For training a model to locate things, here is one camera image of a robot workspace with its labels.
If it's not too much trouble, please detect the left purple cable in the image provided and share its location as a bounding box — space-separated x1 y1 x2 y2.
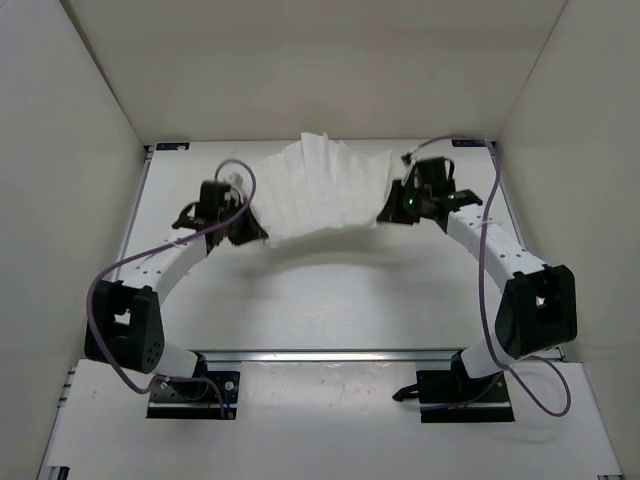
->
85 159 259 419

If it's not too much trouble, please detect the right aluminium side rail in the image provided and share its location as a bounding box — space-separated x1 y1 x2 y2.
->
491 140 529 251

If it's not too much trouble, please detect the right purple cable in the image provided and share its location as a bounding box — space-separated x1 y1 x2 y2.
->
407 134 574 416

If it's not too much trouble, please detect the left blue corner label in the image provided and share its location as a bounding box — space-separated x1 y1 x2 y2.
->
155 142 190 151

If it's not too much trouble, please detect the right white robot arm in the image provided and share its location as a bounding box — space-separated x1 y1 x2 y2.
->
378 156 578 401

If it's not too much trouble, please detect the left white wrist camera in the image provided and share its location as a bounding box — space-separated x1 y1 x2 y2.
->
225 172 245 191

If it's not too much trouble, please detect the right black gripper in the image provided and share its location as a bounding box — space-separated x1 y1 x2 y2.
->
376 180 430 227

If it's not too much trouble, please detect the blue corner label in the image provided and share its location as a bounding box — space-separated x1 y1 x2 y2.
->
451 139 485 148
155 142 190 151

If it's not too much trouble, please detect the white pleated skirt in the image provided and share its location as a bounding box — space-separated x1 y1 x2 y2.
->
250 133 393 244

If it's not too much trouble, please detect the left aluminium side rail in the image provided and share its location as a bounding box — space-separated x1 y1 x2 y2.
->
117 145 155 261

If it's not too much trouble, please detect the right blue corner label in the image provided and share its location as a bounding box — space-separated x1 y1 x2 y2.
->
451 139 485 148

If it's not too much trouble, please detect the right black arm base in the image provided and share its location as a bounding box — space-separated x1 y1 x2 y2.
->
392 353 515 424

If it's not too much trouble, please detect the aluminium side rail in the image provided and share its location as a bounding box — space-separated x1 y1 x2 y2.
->
491 140 529 251
117 145 155 261

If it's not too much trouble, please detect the purple cable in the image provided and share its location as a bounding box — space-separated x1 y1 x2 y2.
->
85 159 259 419
407 134 574 416

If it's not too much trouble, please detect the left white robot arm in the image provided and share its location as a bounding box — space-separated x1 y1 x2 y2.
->
84 175 267 398

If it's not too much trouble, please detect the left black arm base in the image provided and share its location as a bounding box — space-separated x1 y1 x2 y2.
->
146 354 241 421

